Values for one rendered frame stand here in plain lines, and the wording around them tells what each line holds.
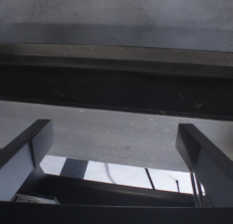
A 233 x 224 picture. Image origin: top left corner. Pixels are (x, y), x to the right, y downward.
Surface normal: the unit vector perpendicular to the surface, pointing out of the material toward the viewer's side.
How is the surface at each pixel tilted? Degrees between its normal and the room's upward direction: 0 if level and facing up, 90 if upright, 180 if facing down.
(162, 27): 0
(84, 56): 0
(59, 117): 0
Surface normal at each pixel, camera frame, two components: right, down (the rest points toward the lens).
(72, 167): 0.11, -0.74
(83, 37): -0.15, 0.65
